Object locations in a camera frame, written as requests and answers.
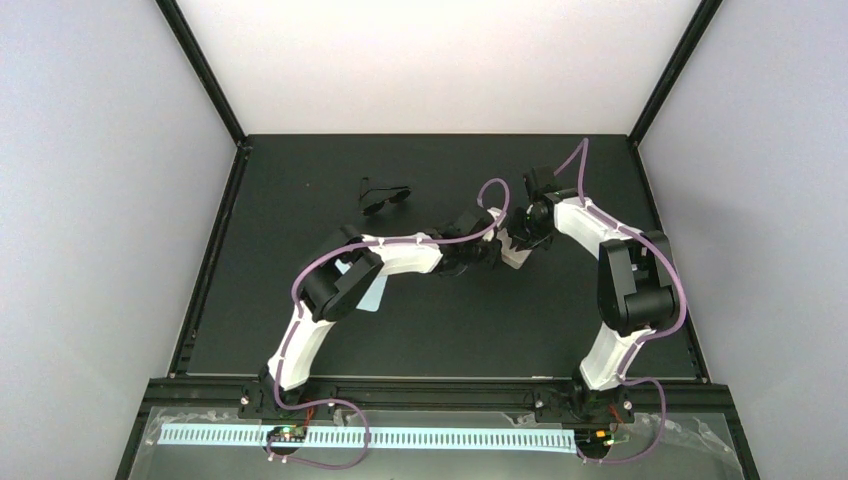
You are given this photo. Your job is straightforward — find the grey felt glasses case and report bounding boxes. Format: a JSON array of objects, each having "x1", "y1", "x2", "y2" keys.
[{"x1": 496, "y1": 229, "x2": 532, "y2": 270}]

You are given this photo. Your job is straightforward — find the left controller circuit board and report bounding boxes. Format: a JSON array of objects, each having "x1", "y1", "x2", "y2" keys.
[{"x1": 266, "y1": 425, "x2": 308, "y2": 444}]

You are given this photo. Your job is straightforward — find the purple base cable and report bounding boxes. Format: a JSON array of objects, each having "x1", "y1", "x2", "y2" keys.
[
  {"x1": 574, "y1": 377, "x2": 668, "y2": 465},
  {"x1": 264, "y1": 397, "x2": 372, "y2": 472}
]

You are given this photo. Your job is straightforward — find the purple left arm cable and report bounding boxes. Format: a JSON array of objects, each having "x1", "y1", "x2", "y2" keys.
[{"x1": 271, "y1": 178, "x2": 513, "y2": 412}]

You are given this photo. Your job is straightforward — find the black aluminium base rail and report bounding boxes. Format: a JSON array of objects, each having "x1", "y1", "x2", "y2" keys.
[{"x1": 116, "y1": 375, "x2": 759, "y2": 479}]

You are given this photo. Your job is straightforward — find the black left frame post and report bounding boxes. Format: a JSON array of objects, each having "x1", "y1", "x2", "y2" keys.
[{"x1": 155, "y1": 0, "x2": 247, "y2": 148}]

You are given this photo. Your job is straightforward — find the white slotted cable duct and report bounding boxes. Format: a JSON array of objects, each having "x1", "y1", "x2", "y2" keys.
[{"x1": 152, "y1": 424, "x2": 577, "y2": 454}]

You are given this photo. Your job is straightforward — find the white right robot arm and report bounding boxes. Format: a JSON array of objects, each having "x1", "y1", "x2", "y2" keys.
[{"x1": 502, "y1": 166, "x2": 685, "y2": 421}]

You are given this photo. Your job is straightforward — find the controller circuit board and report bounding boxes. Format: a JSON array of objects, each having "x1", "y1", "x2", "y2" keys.
[
  {"x1": 576, "y1": 429, "x2": 630, "y2": 447},
  {"x1": 266, "y1": 425, "x2": 308, "y2": 444}
]

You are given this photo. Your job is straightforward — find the right controller circuit board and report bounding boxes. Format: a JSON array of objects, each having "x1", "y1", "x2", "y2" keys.
[{"x1": 576, "y1": 429, "x2": 630, "y2": 447}]

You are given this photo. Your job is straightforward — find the black right frame post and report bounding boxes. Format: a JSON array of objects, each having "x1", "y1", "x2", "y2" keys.
[{"x1": 627, "y1": 0, "x2": 723, "y2": 149}]

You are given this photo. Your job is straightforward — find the light blue cleaning cloth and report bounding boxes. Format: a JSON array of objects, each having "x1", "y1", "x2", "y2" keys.
[{"x1": 356, "y1": 276, "x2": 388, "y2": 312}]

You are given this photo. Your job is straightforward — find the black frame post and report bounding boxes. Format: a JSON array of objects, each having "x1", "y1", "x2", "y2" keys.
[
  {"x1": 627, "y1": 0, "x2": 723, "y2": 149},
  {"x1": 155, "y1": 0, "x2": 247, "y2": 148}
]

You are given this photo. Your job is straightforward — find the black round sunglasses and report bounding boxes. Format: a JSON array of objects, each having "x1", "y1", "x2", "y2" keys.
[{"x1": 358, "y1": 177, "x2": 412, "y2": 217}]

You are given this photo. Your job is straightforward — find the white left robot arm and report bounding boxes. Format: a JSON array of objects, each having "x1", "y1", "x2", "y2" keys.
[{"x1": 261, "y1": 207, "x2": 507, "y2": 402}]

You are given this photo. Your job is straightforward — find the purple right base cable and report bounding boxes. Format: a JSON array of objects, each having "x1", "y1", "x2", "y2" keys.
[{"x1": 574, "y1": 377, "x2": 668, "y2": 465}]

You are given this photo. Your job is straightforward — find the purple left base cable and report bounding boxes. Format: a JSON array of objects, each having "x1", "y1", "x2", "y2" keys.
[{"x1": 264, "y1": 397, "x2": 372, "y2": 472}]

